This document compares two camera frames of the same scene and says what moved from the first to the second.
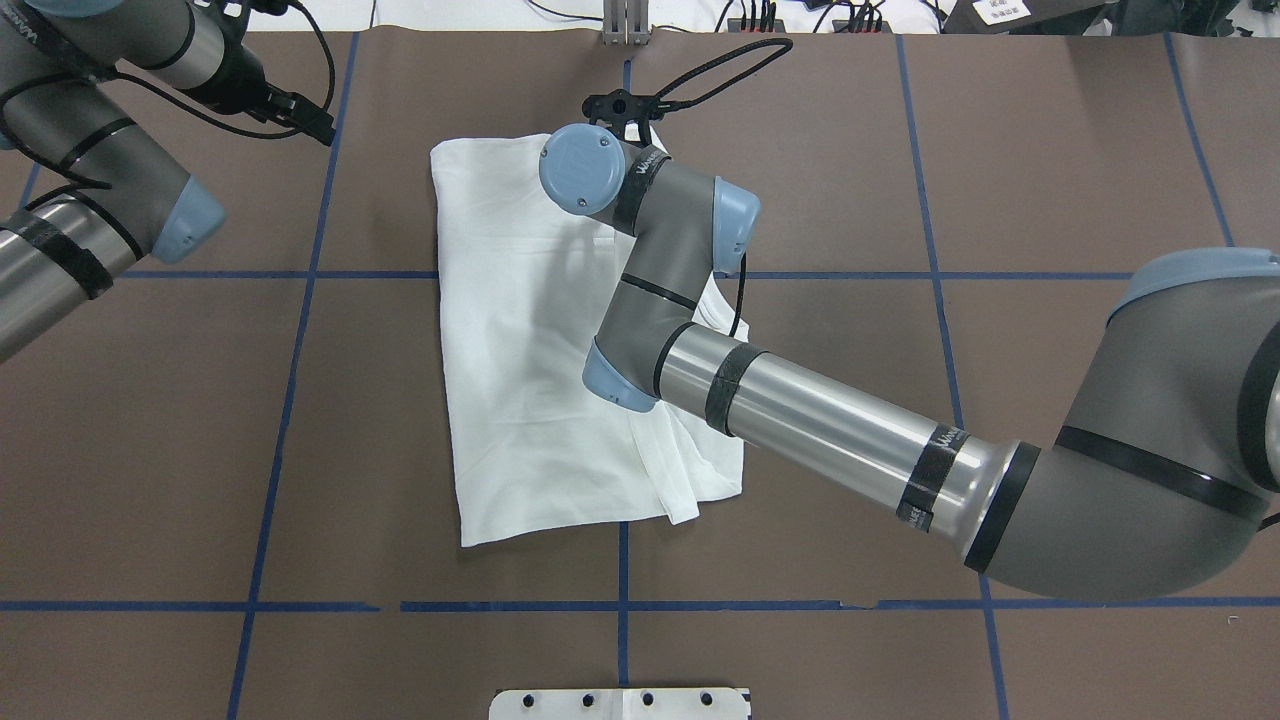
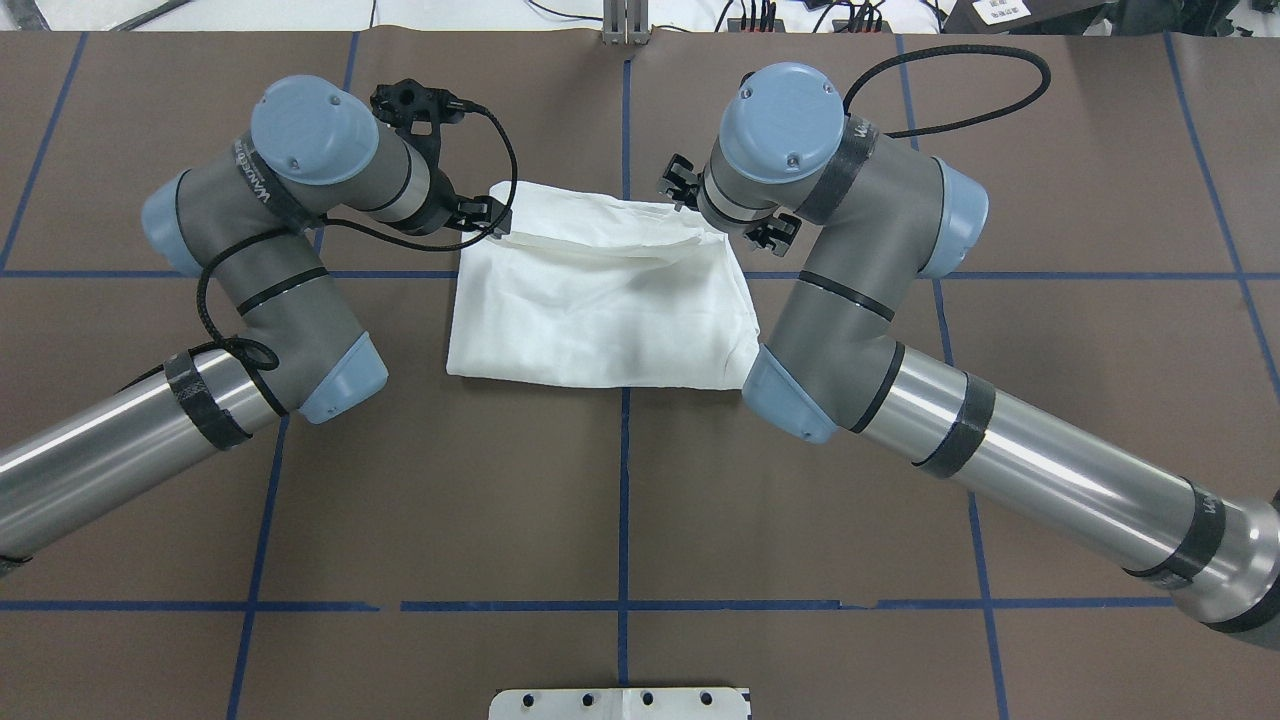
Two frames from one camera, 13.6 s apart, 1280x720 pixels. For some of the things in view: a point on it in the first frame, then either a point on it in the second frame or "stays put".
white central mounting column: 619,704 stays put
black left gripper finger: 312,121 -> 491,229
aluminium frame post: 626,23 stays put
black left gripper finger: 304,109 -> 490,210
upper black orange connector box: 735,24 stays put
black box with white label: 1028,17 stays put
